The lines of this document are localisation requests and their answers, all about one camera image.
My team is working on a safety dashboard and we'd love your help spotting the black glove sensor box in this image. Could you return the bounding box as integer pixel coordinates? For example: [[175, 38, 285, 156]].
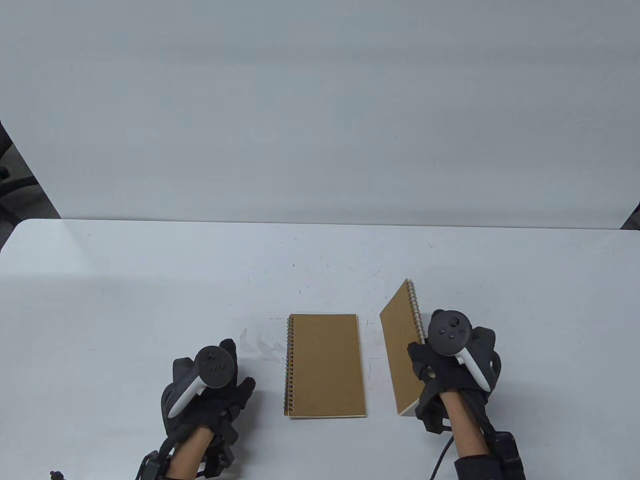
[[416, 399, 454, 435], [200, 433, 237, 479]]

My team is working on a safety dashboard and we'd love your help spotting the white backdrop board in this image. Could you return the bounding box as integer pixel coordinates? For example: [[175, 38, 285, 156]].
[[0, 0, 640, 231]]

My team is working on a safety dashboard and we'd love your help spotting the grey white hand controller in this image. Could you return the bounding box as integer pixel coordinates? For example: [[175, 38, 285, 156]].
[[166, 346, 236, 419], [427, 310, 492, 392]]

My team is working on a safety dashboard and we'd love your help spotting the person's right hand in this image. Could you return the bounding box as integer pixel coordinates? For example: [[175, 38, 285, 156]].
[[407, 325, 501, 422]]

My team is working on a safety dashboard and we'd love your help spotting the brown spiral notebook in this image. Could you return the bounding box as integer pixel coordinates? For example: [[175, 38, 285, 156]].
[[284, 313, 367, 419], [379, 279, 431, 417]]

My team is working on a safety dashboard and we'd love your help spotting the person's left forearm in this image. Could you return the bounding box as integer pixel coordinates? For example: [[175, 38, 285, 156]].
[[167, 425, 217, 480]]

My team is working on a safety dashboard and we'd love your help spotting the person's left hand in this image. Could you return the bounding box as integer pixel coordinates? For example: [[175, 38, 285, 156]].
[[161, 339, 256, 439]]

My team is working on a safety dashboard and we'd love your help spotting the black right glove sensor box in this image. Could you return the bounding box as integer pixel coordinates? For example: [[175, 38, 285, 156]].
[[416, 399, 454, 435]]

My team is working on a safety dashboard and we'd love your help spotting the black left glove sensor box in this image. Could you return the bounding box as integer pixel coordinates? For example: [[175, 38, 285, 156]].
[[200, 433, 237, 479]]

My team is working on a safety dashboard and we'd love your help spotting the grey white right hand controller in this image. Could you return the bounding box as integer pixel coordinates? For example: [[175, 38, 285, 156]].
[[427, 310, 492, 392]]

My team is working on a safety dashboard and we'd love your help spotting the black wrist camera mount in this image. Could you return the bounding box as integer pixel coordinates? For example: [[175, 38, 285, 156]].
[[135, 449, 174, 480], [486, 431, 527, 480]]

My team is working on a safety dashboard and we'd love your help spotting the person's right forearm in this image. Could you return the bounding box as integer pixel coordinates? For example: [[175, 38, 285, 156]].
[[440, 392, 507, 480]]

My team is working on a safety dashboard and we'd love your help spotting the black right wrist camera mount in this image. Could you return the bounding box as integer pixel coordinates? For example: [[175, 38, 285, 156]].
[[486, 431, 527, 480]]

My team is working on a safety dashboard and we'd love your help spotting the grey white left hand controller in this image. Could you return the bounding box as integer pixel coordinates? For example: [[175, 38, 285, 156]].
[[166, 346, 236, 419]]

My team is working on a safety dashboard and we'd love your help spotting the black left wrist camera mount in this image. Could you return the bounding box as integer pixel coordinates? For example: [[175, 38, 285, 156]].
[[135, 449, 174, 480]]

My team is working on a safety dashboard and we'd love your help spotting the black cable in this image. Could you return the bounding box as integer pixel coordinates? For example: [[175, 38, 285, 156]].
[[429, 434, 457, 480]]

